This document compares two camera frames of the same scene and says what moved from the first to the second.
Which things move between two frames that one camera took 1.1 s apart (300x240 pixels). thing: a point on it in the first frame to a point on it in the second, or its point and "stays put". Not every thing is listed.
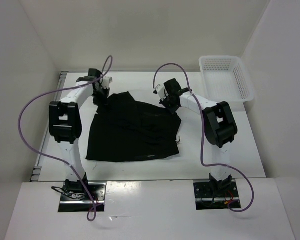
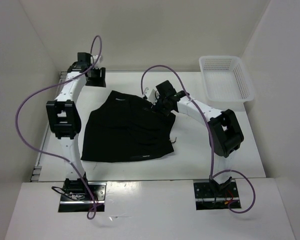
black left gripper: [103, 100] to [101, 81]
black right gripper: [172, 110] to [165, 112]
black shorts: [123, 129] stays put
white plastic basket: [225, 79] stays put
